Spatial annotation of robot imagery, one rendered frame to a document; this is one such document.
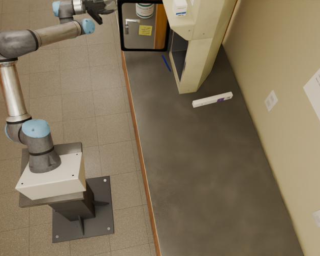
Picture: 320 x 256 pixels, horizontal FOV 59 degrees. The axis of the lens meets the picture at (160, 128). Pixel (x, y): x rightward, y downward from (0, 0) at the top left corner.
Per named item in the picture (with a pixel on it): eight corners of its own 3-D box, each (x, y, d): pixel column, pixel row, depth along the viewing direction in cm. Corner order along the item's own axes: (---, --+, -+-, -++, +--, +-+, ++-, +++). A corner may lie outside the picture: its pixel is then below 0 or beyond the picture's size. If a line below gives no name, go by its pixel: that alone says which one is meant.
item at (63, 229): (52, 243, 222) (3, 226, 142) (53, 183, 243) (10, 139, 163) (114, 233, 229) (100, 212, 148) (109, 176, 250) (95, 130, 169)
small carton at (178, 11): (182, 8, 134) (184, -3, 128) (185, 16, 132) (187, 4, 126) (172, 9, 133) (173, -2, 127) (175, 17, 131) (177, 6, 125)
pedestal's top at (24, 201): (21, 208, 147) (18, 206, 143) (24, 151, 161) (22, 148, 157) (84, 199, 151) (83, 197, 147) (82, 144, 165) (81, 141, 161)
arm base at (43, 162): (25, 174, 135) (20, 156, 132) (35, 160, 149) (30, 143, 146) (57, 171, 136) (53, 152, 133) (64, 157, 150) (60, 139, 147)
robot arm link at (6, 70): (22, 149, 138) (-8, 31, 119) (6, 144, 146) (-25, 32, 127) (44, 140, 147) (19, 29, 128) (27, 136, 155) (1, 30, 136)
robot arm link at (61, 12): (56, 18, 158) (53, 1, 155) (76, 16, 160) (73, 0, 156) (54, 18, 151) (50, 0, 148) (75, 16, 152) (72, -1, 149)
